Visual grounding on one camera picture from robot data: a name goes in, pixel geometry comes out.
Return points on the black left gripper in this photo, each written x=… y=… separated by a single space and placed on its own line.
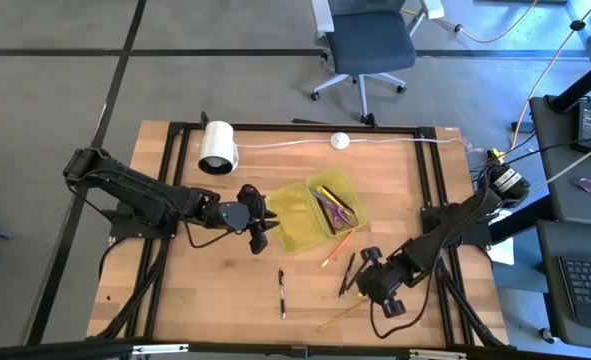
x=235 y=215

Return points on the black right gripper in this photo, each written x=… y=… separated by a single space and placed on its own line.
x=381 y=282

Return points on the yellow-green plastic supply box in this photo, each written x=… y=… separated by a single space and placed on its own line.
x=295 y=220

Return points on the orange pencil yellow eraser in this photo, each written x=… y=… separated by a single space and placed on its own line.
x=337 y=248

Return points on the black marker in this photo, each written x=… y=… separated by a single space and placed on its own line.
x=328 y=220

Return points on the black silver click pen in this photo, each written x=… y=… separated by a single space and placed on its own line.
x=281 y=295

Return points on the yellow highlighter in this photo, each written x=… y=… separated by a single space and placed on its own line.
x=323 y=191

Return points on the purple scissors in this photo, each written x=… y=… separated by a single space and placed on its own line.
x=331 y=205

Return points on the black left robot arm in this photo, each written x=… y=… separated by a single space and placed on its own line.
x=135 y=187

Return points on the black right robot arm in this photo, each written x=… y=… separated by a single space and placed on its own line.
x=450 y=230

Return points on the dark grey side desk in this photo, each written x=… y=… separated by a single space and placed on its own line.
x=560 y=165
x=550 y=300

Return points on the black keyboard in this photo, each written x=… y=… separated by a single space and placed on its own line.
x=590 y=290

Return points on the blue office chair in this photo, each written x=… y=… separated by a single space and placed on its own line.
x=370 y=45

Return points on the black power adapter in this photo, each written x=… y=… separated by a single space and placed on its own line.
x=590 y=127

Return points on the black metal stand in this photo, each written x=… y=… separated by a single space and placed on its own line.
x=580 y=85

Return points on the black aluminium table frame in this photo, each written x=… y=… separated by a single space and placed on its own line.
x=275 y=127

